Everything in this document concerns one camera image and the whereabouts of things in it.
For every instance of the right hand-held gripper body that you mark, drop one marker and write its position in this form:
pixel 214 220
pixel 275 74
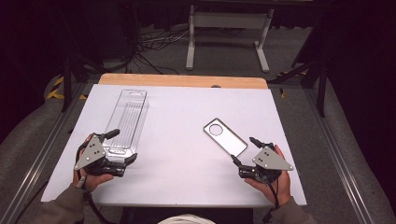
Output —
pixel 268 161

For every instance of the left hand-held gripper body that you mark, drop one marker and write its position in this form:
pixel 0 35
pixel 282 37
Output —
pixel 93 152

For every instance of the clear plastic packaging tray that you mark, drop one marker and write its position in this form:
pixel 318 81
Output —
pixel 127 121

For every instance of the clear phone case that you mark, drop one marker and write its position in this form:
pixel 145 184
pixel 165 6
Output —
pixel 226 138

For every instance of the person's right hand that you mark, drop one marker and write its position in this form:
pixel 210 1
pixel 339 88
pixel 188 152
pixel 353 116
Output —
pixel 280 186

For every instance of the person's left hand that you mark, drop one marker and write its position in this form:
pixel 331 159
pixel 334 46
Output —
pixel 93 181

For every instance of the yellow black floor tape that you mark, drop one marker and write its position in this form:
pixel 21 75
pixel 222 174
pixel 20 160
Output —
pixel 57 90

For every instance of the black tripod stand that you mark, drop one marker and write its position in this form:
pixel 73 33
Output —
pixel 70 74
pixel 317 74

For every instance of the aluminium floor rail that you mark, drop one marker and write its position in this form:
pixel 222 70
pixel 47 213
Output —
pixel 337 155
pixel 34 174

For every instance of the white metal stand frame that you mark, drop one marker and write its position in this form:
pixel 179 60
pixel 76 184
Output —
pixel 229 21

